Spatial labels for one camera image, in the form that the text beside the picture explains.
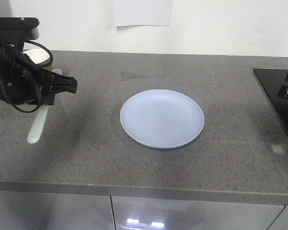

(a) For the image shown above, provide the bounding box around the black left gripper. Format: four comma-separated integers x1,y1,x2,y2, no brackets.
0,40,77,105

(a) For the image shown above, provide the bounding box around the mint green plastic spoon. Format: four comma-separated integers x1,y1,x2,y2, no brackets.
27,68,63,144

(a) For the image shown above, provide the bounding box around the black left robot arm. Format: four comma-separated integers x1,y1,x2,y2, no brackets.
0,41,77,105

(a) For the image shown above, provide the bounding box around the brown paper cup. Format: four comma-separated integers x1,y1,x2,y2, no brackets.
23,48,50,65

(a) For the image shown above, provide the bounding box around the light blue plate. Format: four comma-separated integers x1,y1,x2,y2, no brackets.
120,89,204,149

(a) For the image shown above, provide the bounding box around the white paper sheet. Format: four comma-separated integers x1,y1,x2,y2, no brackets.
113,0,174,27

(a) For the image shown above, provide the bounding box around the black induction cooktop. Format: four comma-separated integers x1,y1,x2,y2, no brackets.
253,68,288,136

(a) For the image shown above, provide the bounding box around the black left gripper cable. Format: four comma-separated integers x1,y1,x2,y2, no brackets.
0,39,54,113

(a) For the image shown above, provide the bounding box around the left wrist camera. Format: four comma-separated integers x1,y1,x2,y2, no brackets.
0,17,39,50

